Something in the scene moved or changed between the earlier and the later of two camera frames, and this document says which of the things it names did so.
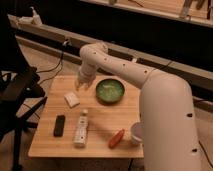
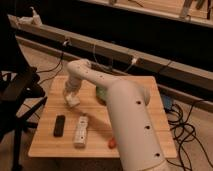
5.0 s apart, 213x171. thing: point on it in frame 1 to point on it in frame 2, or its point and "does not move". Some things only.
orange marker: (116, 138) does not move
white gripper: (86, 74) to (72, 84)
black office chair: (21, 94) does not move
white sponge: (71, 99) does not move
